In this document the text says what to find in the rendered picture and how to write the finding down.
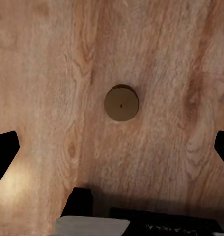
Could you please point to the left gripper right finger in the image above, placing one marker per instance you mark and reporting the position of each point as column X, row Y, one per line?
column 219, row 144

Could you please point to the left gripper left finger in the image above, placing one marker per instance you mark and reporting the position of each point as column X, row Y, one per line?
column 9, row 147

